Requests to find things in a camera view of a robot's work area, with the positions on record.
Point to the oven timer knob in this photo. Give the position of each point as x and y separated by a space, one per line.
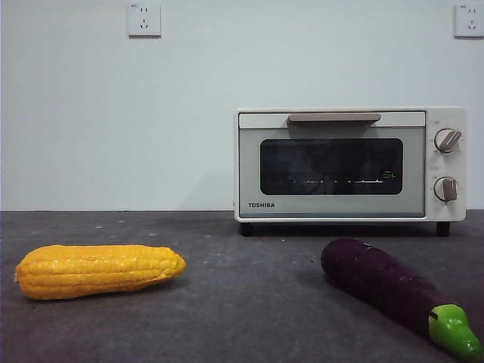
446 189

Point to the white wall socket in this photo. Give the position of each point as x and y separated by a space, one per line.
144 20
469 20

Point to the cream Toshiba toaster oven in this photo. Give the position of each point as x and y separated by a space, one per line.
446 164

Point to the yellow corn cob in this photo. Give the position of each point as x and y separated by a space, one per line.
94 272

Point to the purple eggplant with green stem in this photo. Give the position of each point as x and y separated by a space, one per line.
378 280

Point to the oven temperature knob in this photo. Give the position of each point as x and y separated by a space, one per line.
447 140

